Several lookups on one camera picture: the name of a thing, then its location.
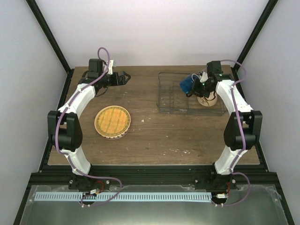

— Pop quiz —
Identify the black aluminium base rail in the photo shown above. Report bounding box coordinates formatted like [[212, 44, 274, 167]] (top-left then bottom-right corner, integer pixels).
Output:
[[29, 165, 280, 190]]

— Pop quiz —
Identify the black frame post left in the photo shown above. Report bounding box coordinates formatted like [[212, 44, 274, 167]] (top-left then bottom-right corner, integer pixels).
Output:
[[25, 0, 72, 75]]

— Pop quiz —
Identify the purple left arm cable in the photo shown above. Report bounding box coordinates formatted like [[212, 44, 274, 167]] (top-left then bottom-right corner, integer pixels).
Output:
[[51, 47, 123, 208]]

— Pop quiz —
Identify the blue ceramic mug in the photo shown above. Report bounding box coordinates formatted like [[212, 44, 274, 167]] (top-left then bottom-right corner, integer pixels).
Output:
[[180, 73, 200, 98]]

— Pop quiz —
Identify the grey wire dish rack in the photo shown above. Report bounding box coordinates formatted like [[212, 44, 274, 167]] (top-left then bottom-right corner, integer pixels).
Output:
[[157, 72, 227, 116]]

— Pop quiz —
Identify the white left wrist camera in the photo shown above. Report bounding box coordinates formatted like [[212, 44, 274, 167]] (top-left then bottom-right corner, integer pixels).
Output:
[[103, 60, 115, 75]]

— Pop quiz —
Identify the black frame post right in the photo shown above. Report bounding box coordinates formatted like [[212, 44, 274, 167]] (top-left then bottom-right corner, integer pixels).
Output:
[[233, 0, 279, 71]]

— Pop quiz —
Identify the light blue slotted cable duct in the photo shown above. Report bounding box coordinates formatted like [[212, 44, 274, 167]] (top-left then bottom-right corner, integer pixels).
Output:
[[34, 192, 212, 203]]

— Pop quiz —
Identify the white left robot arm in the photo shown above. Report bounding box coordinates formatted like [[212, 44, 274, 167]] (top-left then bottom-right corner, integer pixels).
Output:
[[47, 59, 131, 189]]

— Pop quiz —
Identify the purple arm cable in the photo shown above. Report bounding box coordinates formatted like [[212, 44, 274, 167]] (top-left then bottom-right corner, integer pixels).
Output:
[[51, 47, 123, 208], [220, 59, 251, 207]]

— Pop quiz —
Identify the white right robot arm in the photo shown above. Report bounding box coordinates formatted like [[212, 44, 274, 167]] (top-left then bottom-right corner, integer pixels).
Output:
[[189, 61, 263, 189]]

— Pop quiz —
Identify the black frame post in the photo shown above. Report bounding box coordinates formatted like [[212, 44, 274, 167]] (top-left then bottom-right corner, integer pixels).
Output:
[[233, 0, 279, 71], [25, 0, 72, 75]]

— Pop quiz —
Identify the cream ceramic bowl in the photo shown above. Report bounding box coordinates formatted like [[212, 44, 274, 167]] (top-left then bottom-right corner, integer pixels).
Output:
[[197, 92, 218, 107]]

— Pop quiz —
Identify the yellow bamboo-pattern plate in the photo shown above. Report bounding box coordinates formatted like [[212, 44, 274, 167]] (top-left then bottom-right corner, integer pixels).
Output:
[[94, 105, 131, 140]]

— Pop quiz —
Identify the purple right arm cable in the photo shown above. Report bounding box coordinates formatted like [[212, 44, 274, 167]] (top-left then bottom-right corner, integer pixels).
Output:
[[220, 59, 251, 207]]

